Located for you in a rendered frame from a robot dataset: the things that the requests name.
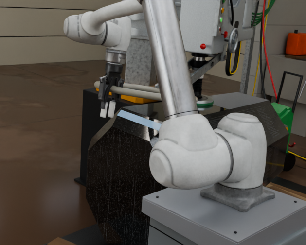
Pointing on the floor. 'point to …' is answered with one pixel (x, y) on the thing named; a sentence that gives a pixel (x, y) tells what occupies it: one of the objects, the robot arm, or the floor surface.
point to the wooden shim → (60, 242)
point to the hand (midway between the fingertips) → (107, 109)
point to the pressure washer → (287, 118)
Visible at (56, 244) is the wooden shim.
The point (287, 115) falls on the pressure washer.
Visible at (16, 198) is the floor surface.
